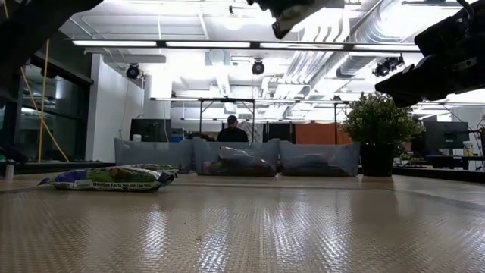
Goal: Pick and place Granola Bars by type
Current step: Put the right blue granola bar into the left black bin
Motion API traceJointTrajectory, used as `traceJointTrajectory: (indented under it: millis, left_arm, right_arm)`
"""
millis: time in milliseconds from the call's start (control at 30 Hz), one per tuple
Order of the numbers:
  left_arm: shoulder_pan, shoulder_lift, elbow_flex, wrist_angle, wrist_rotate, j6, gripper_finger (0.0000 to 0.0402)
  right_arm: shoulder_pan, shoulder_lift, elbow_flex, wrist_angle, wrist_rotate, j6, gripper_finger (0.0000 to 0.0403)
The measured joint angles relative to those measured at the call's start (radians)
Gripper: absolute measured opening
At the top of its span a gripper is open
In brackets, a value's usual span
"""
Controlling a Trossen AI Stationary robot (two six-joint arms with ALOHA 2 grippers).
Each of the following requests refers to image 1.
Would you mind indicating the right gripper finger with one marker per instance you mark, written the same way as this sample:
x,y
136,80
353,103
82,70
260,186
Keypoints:
x,y
409,99
417,76

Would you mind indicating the purple green granola bar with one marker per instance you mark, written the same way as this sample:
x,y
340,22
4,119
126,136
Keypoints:
x,y
110,178

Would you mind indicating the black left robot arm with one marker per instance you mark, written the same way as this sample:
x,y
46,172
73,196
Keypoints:
x,y
30,22

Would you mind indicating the light blue granola bar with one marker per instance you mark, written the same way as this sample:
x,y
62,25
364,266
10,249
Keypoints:
x,y
232,152

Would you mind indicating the black track light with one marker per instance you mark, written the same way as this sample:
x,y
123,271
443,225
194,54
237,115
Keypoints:
x,y
388,65

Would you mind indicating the green potted plant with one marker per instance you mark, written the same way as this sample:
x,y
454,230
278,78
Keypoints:
x,y
380,125

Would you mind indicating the round black ceiling fixture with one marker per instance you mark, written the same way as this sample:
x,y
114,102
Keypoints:
x,y
258,67
132,71

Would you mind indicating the black background desk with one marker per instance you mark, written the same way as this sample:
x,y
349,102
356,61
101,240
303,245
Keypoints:
x,y
454,159

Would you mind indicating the pale bottle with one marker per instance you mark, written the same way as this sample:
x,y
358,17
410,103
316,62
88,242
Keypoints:
x,y
468,148

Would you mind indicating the transparent grey plastic bin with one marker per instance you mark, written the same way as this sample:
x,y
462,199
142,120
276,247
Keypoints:
x,y
350,151
151,153
265,148

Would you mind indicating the person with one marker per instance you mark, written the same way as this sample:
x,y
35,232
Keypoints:
x,y
232,132

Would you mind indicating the blue box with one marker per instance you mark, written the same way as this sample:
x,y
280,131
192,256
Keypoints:
x,y
176,139

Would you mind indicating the overhead LED light bar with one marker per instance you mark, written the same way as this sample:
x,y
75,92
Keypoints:
x,y
113,43

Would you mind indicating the white cup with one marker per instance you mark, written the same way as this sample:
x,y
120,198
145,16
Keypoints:
x,y
137,138

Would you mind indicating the woven baking mat dark border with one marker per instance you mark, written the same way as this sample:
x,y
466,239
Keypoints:
x,y
242,235

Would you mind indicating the small white cylinder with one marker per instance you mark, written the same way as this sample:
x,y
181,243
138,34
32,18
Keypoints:
x,y
10,170

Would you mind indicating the black background workstation frame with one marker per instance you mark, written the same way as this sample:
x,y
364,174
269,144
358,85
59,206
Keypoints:
x,y
201,117

